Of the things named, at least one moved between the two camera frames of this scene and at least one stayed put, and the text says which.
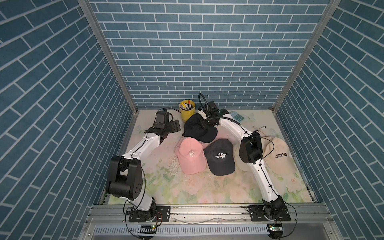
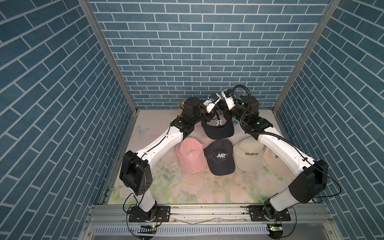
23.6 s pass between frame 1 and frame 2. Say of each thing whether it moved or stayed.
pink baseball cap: stayed
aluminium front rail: stayed
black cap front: stayed
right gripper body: moved
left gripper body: moved
